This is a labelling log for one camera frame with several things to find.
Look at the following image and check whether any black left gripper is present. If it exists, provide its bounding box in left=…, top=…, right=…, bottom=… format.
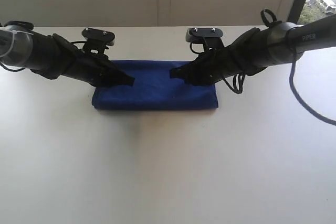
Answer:
left=52, top=34, right=135, bottom=87

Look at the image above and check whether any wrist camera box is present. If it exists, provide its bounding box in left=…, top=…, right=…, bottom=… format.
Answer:
left=81, top=27, right=116, bottom=46
left=185, top=27, right=224, bottom=48

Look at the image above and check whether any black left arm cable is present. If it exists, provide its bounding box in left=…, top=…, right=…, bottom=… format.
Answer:
left=0, top=61, right=24, bottom=73

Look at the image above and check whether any blue towel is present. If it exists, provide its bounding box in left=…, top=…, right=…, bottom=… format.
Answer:
left=91, top=60, right=218, bottom=111

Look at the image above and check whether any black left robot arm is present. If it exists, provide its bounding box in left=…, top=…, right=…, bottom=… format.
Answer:
left=1, top=20, right=135, bottom=87

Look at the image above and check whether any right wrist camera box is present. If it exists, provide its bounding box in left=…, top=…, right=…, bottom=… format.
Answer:
left=185, top=27, right=224, bottom=48

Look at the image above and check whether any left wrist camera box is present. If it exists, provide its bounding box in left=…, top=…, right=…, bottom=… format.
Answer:
left=81, top=27, right=116, bottom=46

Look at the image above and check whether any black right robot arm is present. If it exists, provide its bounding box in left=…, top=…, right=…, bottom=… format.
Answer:
left=170, top=15, right=335, bottom=86

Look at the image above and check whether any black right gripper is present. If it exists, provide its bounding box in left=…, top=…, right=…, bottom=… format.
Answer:
left=169, top=27, right=263, bottom=87

